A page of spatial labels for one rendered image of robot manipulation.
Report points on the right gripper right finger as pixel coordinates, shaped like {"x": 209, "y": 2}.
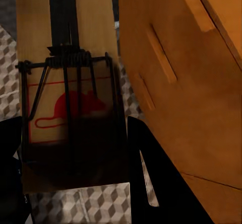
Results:
{"x": 178, "y": 204}

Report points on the mousetrap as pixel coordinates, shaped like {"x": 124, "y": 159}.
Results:
{"x": 71, "y": 102}

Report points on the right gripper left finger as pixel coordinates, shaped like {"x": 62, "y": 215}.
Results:
{"x": 10, "y": 139}

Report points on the cabinet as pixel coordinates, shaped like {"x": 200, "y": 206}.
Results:
{"x": 184, "y": 61}

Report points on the door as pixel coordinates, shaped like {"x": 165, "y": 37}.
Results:
{"x": 9, "y": 21}

